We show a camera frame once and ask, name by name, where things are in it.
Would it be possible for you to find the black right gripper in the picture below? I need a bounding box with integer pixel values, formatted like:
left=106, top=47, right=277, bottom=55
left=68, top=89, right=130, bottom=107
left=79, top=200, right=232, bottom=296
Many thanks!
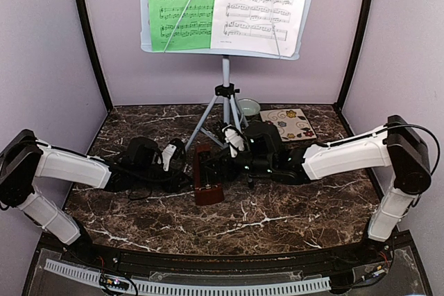
left=200, top=146, right=275, bottom=182

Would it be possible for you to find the red wooden metronome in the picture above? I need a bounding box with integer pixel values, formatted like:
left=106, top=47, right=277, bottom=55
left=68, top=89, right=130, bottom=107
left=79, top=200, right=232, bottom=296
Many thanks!
left=193, top=144, right=225, bottom=206

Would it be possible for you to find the light blue music stand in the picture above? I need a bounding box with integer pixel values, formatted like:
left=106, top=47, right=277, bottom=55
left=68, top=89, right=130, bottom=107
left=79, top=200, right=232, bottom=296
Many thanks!
left=139, top=0, right=320, bottom=189

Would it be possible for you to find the white sheet music page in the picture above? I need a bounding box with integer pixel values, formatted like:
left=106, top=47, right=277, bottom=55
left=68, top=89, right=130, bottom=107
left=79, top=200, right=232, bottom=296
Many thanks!
left=210, top=0, right=311, bottom=58

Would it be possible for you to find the green sheet music page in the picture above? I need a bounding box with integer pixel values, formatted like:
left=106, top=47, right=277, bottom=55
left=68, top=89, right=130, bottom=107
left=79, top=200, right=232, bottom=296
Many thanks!
left=148, top=0, right=214, bottom=52

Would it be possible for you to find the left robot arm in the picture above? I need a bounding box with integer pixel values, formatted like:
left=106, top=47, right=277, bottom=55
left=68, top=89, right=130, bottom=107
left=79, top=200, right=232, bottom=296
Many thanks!
left=1, top=130, right=192, bottom=265

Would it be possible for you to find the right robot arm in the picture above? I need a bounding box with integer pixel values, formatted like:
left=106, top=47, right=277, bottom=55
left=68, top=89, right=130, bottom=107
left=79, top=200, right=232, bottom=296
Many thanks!
left=202, top=115, right=437, bottom=264

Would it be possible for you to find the celadon green bowl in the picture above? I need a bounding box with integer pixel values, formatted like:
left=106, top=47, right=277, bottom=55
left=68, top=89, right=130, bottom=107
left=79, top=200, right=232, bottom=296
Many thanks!
left=238, top=98, right=261, bottom=117

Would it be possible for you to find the floral square plate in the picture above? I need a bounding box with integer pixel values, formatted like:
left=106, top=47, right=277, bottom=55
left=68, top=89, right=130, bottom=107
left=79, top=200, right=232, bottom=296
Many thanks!
left=259, top=108, right=316, bottom=142

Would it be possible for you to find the small circuit board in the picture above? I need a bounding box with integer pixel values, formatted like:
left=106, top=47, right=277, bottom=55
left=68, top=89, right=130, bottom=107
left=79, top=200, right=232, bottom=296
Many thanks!
left=99, top=275, right=130, bottom=291

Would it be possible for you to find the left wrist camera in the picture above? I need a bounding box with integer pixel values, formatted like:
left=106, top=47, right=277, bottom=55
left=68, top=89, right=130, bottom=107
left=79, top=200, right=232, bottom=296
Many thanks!
left=162, top=138, right=186, bottom=172

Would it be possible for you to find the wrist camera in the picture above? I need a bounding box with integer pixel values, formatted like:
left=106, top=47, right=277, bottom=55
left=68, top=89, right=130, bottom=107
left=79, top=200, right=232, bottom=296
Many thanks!
left=162, top=138, right=186, bottom=172
left=214, top=121, right=246, bottom=158

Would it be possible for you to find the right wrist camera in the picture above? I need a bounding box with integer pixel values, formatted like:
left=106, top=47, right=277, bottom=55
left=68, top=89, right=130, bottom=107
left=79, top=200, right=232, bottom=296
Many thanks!
left=214, top=121, right=246, bottom=158

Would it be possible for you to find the white slotted cable duct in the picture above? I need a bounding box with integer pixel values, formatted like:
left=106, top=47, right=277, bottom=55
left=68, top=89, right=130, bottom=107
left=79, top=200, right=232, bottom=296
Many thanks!
left=44, top=259, right=331, bottom=295

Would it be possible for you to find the black front rail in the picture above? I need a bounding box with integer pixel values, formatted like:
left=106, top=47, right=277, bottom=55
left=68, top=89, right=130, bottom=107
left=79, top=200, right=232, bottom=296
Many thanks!
left=41, top=233, right=400, bottom=278

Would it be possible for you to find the left black frame post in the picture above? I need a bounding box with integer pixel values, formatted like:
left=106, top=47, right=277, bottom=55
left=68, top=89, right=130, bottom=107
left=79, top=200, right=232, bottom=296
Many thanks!
left=75, top=0, right=114, bottom=112

